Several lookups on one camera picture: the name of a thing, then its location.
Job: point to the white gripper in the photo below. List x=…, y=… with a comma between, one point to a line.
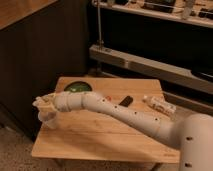
x=45, y=103

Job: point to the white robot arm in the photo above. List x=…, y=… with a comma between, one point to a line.
x=192, y=136

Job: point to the white ceramic cup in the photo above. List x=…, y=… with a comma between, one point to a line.
x=49, y=118

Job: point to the green bowl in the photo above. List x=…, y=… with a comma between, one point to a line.
x=78, y=86

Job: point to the wooden side table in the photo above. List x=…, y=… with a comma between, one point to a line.
x=93, y=136

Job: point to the dark wooden cabinet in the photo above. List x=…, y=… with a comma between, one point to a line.
x=34, y=53

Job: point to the black rectangular block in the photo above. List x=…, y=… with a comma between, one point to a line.
x=126, y=101

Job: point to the metal shelf rack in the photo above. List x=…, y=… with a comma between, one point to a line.
x=177, y=53

